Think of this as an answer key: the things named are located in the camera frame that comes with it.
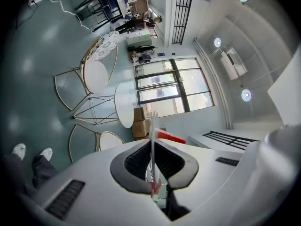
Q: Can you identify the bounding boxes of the white ceiling pipes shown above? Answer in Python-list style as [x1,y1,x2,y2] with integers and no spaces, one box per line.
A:
[192,38,233,129]

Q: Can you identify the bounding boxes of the brown cardboard box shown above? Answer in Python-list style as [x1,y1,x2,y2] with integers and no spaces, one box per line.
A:
[133,106,148,122]
[131,119,151,139]

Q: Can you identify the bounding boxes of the white desk with black legs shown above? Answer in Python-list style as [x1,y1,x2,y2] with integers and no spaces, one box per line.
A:
[75,0,129,32]

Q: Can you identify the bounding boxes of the black-framed glass door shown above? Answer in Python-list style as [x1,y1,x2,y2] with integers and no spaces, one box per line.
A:
[133,58,215,119]

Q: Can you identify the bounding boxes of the red watermelon slice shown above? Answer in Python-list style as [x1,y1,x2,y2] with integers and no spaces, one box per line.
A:
[150,128,186,196]

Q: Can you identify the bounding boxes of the black white floral cushion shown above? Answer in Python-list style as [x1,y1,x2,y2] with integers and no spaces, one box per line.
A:
[88,31,120,61]

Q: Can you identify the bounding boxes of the round white table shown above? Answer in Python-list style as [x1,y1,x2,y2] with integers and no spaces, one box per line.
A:
[72,83,135,129]

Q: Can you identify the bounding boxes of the white power cable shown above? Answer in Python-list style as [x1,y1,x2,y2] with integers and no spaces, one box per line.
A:
[43,0,103,37]

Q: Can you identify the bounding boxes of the pale metal locker cabinet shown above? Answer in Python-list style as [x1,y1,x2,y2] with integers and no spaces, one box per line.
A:
[126,29,153,47]

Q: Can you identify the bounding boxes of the person's dark trousers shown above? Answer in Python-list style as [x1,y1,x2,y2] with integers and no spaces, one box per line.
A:
[1,153,59,197]

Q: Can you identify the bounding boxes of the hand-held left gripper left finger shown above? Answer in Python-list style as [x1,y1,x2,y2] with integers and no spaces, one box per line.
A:
[21,139,179,226]

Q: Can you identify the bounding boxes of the gold frame white seat chair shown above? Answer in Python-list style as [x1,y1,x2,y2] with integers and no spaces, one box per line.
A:
[55,38,118,112]
[69,123,125,162]

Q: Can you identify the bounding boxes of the white ceiling air conditioner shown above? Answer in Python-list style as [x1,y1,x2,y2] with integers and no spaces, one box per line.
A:
[220,47,248,81]

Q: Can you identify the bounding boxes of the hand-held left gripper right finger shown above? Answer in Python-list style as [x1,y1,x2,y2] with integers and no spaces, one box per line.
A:
[155,140,245,223]

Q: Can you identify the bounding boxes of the person's white sneaker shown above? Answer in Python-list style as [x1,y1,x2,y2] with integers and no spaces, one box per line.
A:
[39,147,53,161]
[11,143,26,161]

